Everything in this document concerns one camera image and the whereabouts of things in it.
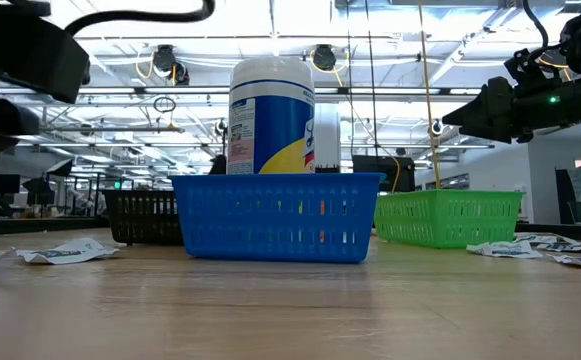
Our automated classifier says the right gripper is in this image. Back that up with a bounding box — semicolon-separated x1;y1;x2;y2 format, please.
442;74;581;145

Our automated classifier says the small black monitor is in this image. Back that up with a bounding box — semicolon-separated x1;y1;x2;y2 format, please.
0;173;21;195

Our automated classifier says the black equipment silhouette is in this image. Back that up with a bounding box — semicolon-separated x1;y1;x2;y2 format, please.
22;177;57;206

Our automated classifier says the dark room divider panel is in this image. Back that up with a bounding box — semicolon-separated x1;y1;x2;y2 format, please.
554;168;579;225

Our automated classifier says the green plastic basket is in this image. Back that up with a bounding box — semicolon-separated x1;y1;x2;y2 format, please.
373;188;525;250

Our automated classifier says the black display screen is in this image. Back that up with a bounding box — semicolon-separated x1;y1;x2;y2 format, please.
352;154;416;192

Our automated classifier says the black plastic basket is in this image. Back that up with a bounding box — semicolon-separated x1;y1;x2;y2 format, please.
101;188;186;247

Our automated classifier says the white disinfecting wipes canister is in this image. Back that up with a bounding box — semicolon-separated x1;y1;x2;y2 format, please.
226;55;317;175

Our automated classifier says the person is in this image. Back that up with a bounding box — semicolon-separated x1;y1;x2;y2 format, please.
208;153;229;176

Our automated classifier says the blue plastic basket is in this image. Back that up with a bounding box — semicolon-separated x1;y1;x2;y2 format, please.
169;172;387;265

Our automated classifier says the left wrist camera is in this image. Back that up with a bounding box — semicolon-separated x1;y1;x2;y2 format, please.
0;97;41;151

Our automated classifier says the yellow hanging cable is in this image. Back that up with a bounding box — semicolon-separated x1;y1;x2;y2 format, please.
416;0;442;191

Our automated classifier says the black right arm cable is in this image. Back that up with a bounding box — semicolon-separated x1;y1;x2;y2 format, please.
522;0;552;51

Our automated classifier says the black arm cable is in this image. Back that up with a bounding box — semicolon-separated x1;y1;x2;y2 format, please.
63;0;217;39
522;0;552;51

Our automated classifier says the black hanging cable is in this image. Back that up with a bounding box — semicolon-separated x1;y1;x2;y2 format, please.
363;0;379;157

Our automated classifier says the black ceiling cable reel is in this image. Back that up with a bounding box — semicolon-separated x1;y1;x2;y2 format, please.
311;43;339;73
151;43;191;87

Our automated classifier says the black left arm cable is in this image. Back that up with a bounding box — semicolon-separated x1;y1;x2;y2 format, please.
63;0;217;39

